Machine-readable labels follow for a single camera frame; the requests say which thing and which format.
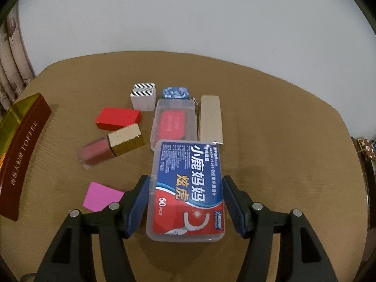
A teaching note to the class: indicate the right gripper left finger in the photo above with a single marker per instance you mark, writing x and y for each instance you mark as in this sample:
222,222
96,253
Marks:
70,257

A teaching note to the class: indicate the dental floss pick box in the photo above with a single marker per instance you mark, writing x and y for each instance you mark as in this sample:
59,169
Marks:
186,203

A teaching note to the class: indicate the zigzag patterned white cube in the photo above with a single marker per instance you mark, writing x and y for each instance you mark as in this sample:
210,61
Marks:
143,96

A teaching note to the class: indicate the blue patterned keychain pouch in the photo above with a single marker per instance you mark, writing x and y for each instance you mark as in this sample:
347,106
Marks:
178,93

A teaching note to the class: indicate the pink paper card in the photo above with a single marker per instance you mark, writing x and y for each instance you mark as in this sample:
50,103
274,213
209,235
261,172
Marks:
100,196

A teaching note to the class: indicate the dark cluttered side shelf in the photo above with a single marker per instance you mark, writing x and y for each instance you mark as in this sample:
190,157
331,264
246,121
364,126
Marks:
366,154

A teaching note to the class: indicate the gold red toffee tin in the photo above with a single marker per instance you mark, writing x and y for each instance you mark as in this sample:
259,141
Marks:
21,127

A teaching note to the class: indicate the red rectangular block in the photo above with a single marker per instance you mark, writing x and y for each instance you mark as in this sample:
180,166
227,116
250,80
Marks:
116,118

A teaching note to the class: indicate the beige rectangular block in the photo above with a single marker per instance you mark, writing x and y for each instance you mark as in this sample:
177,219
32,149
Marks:
211,120

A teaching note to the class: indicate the patterned beige curtain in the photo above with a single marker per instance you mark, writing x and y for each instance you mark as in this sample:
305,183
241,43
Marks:
16,70

